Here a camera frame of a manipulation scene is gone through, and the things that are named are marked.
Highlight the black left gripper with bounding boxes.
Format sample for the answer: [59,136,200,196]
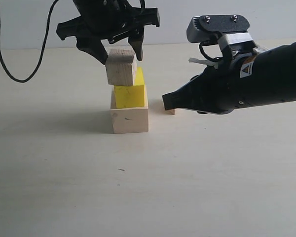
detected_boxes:
[56,0,160,65]

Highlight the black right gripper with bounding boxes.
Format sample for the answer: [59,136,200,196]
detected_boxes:
[162,54,269,115]

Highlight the medium wooden cube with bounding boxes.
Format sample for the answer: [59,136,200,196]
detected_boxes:
[105,49,137,86]

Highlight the small wooden cube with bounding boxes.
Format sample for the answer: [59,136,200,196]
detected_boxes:
[165,109,175,115]

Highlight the yellow cube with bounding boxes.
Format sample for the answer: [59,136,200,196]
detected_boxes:
[113,67,146,109]

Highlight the large wooden cube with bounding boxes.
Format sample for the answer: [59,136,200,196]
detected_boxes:
[110,85,149,134]

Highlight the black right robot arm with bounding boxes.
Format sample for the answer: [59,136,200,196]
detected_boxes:
[162,42,296,115]

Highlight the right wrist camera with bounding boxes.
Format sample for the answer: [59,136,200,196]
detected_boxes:
[186,14,254,50]

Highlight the black left camera cable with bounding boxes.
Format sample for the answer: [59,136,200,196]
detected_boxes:
[0,0,59,83]

